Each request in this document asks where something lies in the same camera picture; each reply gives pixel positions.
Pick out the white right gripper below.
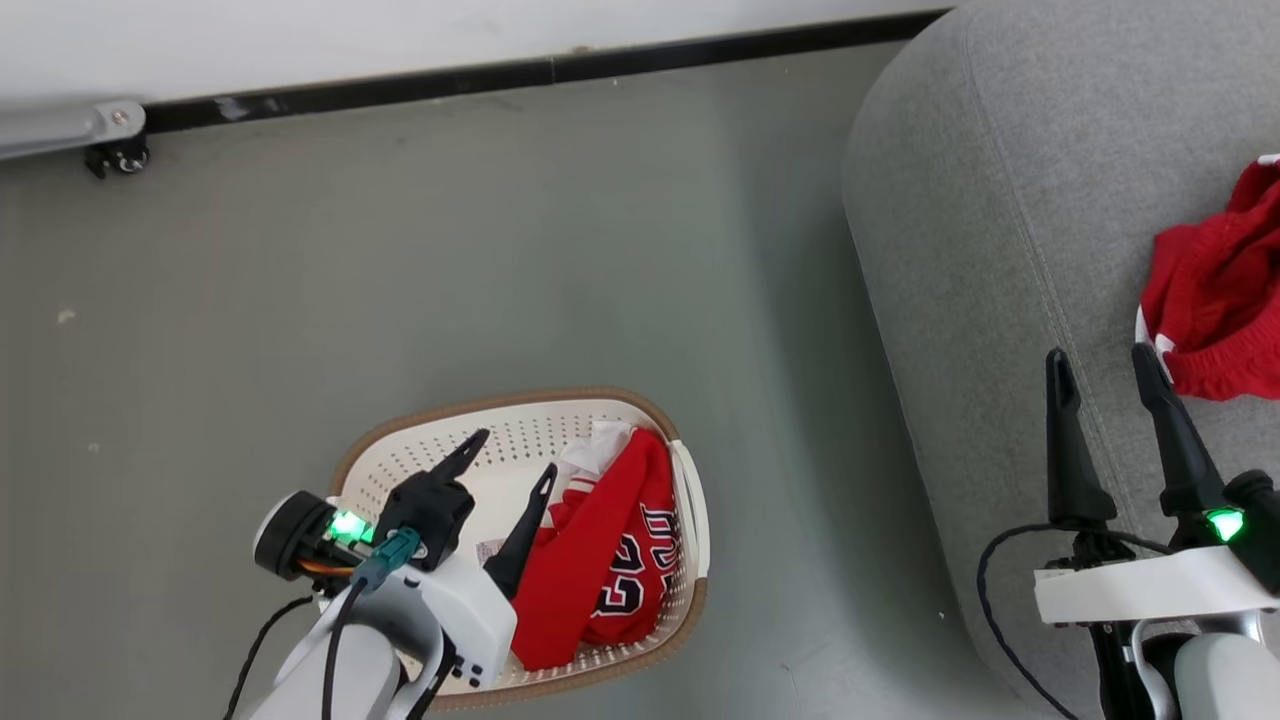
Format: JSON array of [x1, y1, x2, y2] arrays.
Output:
[[1034, 342, 1280, 627]]

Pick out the grey fabric sofa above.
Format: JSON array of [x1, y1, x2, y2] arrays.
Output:
[[842, 0, 1280, 720]]

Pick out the cream plastic laundry basket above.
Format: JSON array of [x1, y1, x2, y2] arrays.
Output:
[[328, 388, 711, 711]]

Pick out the red shorts with white stripes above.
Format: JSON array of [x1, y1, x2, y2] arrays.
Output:
[[1135, 155, 1280, 403]]

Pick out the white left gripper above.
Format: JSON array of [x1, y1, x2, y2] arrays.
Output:
[[252, 429, 559, 694]]

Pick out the small black caster wheel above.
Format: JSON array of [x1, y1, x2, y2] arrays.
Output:
[[84, 137, 152, 182]]

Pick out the black baseboard strip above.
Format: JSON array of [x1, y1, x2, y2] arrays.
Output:
[[144, 8, 953, 137]]

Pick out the black cable with teal plug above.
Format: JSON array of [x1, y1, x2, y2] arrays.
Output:
[[319, 527, 422, 720]]

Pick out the thin black cable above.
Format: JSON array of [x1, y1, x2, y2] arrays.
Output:
[[221, 595, 317, 720], [976, 521, 1173, 720]]

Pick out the red basketball jersey number 23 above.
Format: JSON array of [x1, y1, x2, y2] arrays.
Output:
[[510, 420, 687, 673]]

